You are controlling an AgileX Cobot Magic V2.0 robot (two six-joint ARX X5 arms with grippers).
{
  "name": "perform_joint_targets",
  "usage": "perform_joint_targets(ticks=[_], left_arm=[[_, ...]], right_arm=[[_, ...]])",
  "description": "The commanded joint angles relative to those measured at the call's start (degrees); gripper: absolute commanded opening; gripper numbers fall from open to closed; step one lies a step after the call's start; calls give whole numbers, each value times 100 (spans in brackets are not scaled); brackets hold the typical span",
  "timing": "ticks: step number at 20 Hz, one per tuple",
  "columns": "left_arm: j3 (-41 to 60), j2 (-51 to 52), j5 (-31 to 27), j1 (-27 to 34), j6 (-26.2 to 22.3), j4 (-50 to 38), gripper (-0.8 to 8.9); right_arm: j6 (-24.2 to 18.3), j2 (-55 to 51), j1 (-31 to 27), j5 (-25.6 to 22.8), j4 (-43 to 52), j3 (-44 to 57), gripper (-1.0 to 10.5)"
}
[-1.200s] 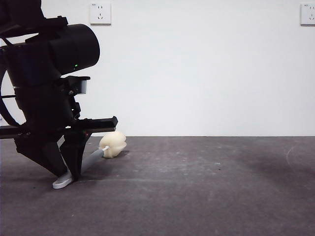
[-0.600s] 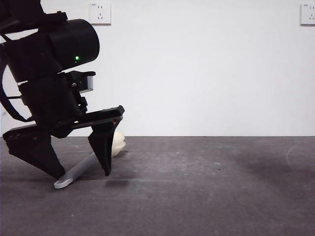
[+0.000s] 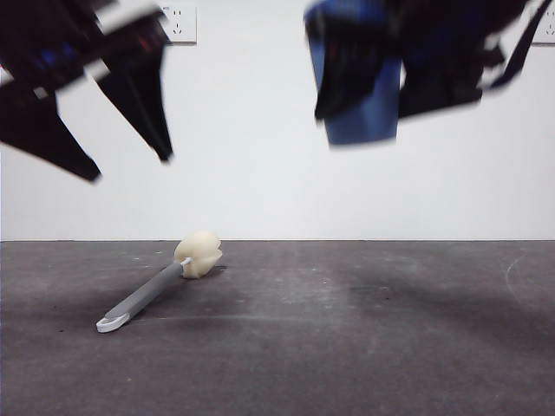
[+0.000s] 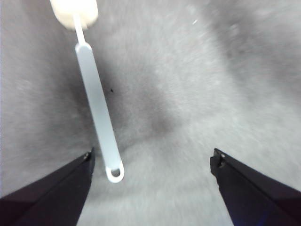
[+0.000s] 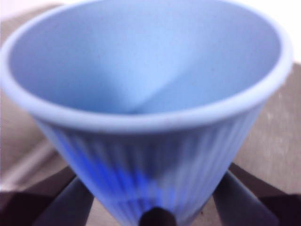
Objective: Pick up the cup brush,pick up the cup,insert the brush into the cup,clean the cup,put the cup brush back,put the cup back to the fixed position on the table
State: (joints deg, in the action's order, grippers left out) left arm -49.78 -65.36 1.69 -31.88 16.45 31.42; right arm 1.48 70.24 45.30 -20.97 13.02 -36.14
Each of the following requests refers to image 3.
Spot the blue ribbed plastic cup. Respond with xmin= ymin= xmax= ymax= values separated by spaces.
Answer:
xmin=303 ymin=0 xmax=402 ymax=149

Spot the grey-handled sponge cup brush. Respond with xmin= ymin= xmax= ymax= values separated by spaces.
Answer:
xmin=95 ymin=230 xmax=225 ymax=335

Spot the white wall socket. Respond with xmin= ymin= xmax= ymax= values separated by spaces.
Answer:
xmin=158 ymin=4 xmax=198 ymax=45
xmin=531 ymin=6 xmax=555 ymax=45

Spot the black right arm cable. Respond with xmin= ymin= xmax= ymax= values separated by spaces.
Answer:
xmin=483 ymin=0 xmax=548 ymax=91

